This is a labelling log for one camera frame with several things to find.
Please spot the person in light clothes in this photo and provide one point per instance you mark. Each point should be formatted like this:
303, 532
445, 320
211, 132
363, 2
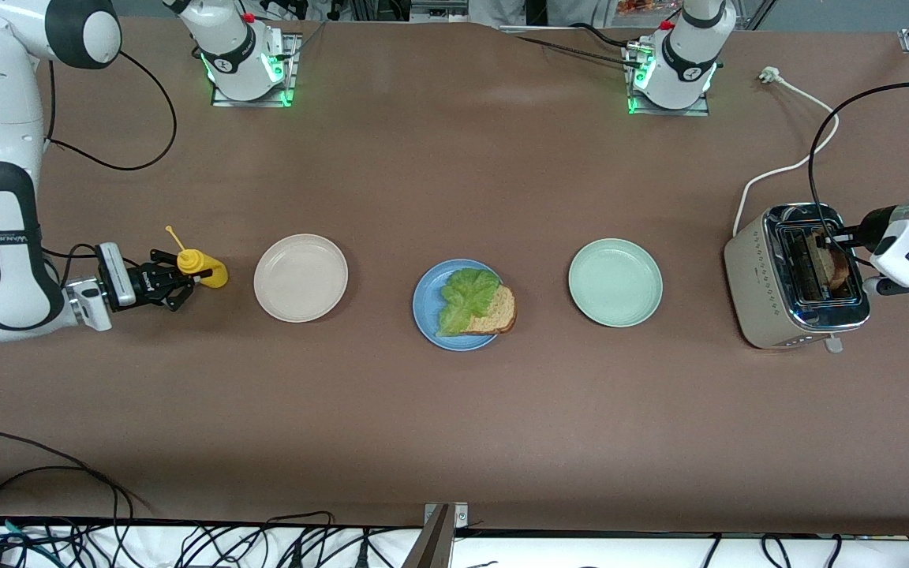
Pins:
494, 8

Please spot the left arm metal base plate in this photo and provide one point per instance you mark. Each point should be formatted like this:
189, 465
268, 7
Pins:
667, 112

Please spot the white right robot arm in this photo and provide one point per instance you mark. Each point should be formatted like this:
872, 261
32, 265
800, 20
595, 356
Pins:
5, 237

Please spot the light brown bread slice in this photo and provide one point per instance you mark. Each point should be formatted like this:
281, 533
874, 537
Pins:
498, 312

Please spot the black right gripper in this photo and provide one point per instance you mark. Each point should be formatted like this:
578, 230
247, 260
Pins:
144, 281

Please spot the green lettuce leaf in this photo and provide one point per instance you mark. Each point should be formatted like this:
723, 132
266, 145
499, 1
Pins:
462, 296

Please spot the metal table edge bracket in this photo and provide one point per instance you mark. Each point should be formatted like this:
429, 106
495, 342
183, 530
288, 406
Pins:
435, 544

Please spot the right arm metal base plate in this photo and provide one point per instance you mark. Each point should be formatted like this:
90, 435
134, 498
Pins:
253, 102

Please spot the yellow squeeze bottle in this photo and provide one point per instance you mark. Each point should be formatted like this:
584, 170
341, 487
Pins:
206, 268

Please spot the orange snack packet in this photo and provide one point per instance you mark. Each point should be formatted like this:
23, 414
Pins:
644, 6

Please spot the dark crust bread slice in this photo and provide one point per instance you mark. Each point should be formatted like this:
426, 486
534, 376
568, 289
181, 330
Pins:
837, 272

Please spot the beige round plate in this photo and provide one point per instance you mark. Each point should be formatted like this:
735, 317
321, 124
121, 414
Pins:
301, 278

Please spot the beige chrome toaster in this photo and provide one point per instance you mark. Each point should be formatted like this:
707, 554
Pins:
754, 292

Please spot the blue round plate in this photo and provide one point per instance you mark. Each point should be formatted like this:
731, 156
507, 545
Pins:
425, 304

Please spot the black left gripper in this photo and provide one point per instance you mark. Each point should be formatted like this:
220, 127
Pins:
874, 220

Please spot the green round plate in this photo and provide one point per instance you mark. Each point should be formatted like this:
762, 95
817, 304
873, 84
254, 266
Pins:
615, 282

